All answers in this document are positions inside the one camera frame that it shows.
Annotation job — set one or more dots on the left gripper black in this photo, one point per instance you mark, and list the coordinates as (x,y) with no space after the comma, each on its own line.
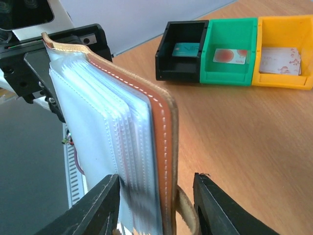
(25,64)

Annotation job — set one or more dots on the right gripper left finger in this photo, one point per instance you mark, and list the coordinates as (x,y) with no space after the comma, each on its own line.
(96,213)

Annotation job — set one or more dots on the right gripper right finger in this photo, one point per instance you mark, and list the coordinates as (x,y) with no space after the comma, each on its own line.
(219,214)

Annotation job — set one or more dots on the brown leather card holder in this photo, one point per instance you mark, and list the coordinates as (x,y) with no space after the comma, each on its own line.
(123,124)

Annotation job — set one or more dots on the red white credit card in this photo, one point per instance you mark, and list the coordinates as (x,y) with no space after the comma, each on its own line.
(230,56)

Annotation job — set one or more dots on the teal card in black bin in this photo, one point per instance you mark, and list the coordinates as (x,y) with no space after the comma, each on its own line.
(185,49)

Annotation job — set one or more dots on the cards stack in yellow bin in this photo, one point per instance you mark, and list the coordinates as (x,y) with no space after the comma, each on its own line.
(280,60)

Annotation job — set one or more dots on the black plastic bin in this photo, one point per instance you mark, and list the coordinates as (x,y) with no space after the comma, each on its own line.
(178,57)

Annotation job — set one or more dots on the green plastic bin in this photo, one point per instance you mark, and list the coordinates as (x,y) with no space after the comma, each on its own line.
(238,33)

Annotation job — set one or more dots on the yellow plastic bin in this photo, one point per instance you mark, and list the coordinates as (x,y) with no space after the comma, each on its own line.
(286,31)

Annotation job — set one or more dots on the grey slotted cable duct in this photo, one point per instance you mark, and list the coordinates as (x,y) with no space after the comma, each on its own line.
(75,180)

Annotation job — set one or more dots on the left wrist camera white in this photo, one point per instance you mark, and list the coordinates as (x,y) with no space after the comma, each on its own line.
(25,19)

